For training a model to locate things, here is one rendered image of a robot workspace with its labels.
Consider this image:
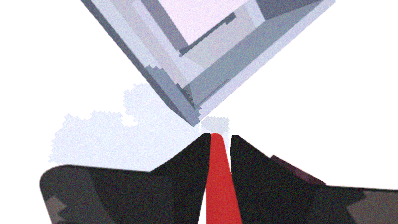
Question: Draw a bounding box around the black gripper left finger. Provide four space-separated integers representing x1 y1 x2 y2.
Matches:
39 133 211 224

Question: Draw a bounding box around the red peg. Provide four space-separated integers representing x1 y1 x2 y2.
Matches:
206 133 242 224

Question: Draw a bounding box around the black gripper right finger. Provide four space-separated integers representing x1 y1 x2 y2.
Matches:
230 135 398 224

